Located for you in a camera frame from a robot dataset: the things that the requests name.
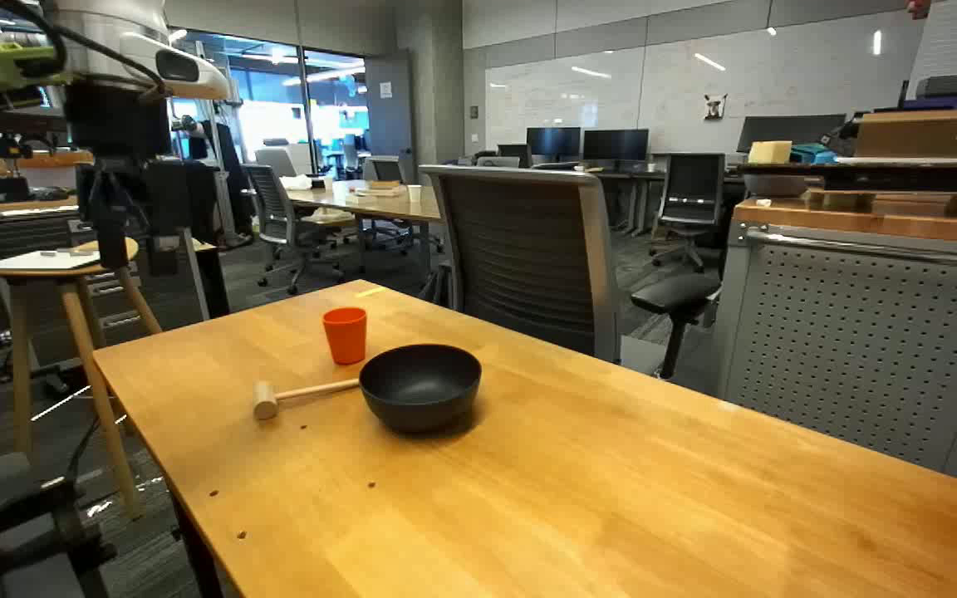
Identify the grey mesh office chair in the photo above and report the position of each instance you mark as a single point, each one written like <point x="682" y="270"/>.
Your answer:
<point x="531" y="259"/>

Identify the wide dark monitor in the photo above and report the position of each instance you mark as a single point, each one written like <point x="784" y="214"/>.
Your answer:
<point x="790" y="132"/>

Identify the small whiteboard poster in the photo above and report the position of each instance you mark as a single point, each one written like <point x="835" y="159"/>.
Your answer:
<point x="716" y="109"/>

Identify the black bowl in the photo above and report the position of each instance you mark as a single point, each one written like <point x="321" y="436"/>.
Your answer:
<point x="420" y="385"/>

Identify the orange plastic cup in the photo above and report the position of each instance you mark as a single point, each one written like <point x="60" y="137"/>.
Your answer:
<point x="343" y="336"/>

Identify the long wooden office table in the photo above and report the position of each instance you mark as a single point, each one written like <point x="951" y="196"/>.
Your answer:
<point x="374" y="199"/>

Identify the cardboard boxes stack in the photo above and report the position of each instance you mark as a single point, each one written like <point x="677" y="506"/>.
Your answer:
<point x="928" y="134"/>

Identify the small wooden mallet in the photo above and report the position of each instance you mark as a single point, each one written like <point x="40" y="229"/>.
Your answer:
<point x="300" y="393"/>

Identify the grey swivel chair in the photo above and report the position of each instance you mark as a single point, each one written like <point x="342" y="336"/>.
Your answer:
<point x="275" y="217"/>

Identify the grey perforated metal cart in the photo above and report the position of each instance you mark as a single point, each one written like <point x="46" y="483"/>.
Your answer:
<point x="865" y="344"/>

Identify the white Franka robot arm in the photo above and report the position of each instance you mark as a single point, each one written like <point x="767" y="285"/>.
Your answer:
<point x="130" y="35"/>

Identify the wooden stool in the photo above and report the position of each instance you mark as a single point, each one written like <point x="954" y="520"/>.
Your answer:
<point x="57" y="264"/>

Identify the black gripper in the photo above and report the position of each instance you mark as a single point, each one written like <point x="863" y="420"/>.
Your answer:
<point x="116" y="121"/>

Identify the black computer monitor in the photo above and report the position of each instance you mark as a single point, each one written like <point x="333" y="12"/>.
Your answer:
<point x="615" y="144"/>
<point x="553" y="144"/>

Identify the black mesh desk chair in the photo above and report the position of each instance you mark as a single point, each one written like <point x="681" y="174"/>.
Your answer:
<point x="693" y="187"/>

